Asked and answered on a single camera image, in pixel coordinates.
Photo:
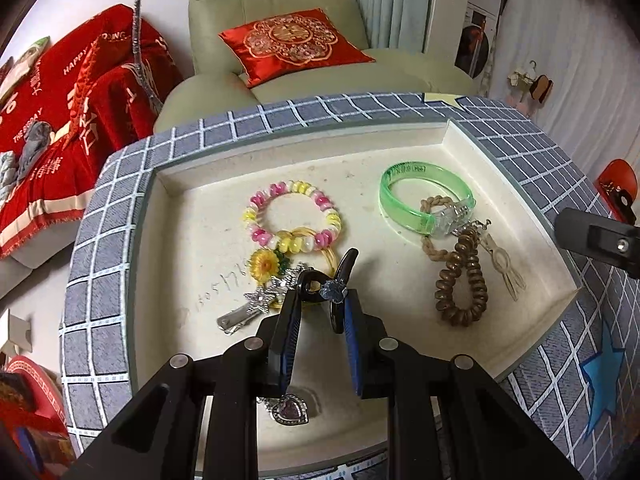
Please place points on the green translucent bangle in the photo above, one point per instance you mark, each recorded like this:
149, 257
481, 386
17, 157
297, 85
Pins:
400, 212

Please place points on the red printed blanket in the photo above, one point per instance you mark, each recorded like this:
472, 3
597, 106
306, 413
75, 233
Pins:
100, 110

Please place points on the pale blue curtain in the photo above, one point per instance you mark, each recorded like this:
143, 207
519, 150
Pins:
395, 5

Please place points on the red embroidered cushion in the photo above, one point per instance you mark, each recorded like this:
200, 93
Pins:
290, 42

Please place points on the grey box with white lining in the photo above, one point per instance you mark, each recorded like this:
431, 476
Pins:
210, 240

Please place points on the round red box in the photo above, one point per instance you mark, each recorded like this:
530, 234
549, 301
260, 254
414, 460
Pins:
30, 390

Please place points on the pale knitted garment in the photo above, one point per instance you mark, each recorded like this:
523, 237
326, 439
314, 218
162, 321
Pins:
6, 180

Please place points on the hanger with pink ornaments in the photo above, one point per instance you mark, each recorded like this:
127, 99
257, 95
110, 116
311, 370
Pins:
537, 87

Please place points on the white green printed pillow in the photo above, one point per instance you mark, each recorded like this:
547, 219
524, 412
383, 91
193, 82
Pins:
27, 60

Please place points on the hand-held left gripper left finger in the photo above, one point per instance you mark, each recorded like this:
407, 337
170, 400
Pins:
287, 340

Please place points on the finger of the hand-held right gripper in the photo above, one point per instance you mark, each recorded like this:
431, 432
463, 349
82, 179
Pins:
595, 235

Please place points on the grey grid mat with stars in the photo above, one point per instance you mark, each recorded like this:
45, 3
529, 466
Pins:
115, 210

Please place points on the cream alligator hair clip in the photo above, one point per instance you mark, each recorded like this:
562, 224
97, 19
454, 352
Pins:
502, 262

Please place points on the white washing machine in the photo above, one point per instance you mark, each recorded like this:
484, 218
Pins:
480, 20

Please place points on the heart shaped rhinestone brooch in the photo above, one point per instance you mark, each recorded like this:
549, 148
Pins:
290, 407

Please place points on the grey folded garment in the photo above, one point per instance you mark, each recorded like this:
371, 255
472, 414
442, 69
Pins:
32, 147

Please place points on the black hair claw clip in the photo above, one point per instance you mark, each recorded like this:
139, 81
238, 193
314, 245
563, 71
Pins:
345, 267

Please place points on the silver gooseneck stand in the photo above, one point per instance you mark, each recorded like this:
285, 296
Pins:
137, 35

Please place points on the silver star hair clip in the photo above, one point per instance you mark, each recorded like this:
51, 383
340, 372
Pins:
260, 302

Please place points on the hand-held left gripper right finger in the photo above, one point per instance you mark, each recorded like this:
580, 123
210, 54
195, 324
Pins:
357, 347

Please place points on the white cardboard piece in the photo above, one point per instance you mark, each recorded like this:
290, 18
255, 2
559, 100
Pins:
12, 332

